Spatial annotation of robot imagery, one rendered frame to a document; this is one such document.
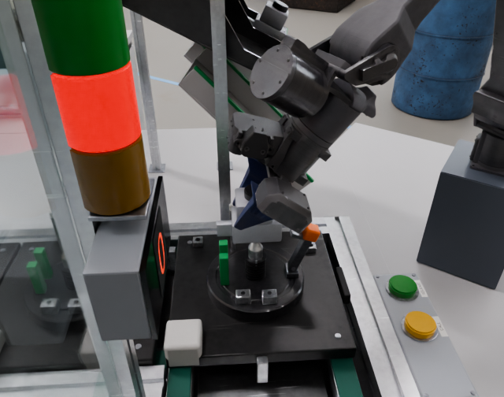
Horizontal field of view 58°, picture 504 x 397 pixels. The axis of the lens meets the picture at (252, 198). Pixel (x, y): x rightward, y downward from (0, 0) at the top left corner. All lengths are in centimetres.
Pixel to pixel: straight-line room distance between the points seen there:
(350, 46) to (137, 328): 35
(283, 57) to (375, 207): 64
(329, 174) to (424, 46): 249
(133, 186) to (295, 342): 36
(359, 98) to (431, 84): 308
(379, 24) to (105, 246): 35
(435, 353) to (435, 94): 306
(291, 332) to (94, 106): 42
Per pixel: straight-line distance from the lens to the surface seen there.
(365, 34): 52
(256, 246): 62
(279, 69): 46
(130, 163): 32
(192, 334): 60
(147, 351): 62
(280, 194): 47
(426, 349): 66
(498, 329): 86
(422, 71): 359
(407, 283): 71
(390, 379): 62
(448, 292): 89
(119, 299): 34
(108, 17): 28
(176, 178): 113
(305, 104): 47
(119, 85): 30
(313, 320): 64
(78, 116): 30
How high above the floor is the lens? 145
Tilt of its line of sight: 35 degrees down
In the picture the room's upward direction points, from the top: straight up
